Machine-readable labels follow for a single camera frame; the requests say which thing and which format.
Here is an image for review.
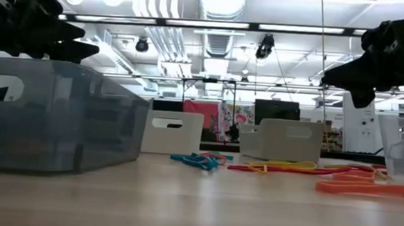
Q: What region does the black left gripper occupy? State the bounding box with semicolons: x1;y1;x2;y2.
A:
11;0;104;66

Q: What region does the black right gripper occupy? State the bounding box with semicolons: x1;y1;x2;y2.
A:
319;14;404;112

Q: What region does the teal rubber band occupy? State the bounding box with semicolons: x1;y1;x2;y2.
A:
209;151;235;161

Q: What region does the white cabinet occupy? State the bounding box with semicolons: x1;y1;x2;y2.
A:
339;90;389;156

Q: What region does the black ceiling spotlight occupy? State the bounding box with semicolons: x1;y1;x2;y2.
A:
134;36;150;54

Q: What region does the smoky grey translucent basket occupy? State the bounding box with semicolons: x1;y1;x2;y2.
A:
0;55;152;180

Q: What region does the black monitor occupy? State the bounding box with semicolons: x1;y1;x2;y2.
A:
253;98;302;129

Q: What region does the frosted white plastic basket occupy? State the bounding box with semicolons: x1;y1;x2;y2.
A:
237;116;326;164

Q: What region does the black board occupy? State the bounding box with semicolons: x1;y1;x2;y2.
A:
151;98;185;113

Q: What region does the black overhead light bar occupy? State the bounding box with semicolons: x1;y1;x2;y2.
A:
57;7;371;43

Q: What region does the floral cloth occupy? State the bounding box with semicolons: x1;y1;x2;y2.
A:
216;102;257;144

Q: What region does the small black tripod device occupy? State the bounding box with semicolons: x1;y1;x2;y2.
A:
223;122;241;144

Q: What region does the black pipe stand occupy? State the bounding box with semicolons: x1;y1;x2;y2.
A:
177;75;239;144

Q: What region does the red cloth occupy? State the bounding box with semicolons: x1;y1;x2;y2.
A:
180;99;220;142

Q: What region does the thin hanging cord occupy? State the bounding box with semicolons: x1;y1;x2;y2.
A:
309;0;340;152

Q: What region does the black ceiling camera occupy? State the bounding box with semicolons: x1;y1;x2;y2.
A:
254;33;276;61

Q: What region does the silver ventilation duct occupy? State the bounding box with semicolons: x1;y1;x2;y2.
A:
194;0;248;60

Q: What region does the black aluminium table frame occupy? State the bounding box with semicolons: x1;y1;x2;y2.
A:
198;141;387;165

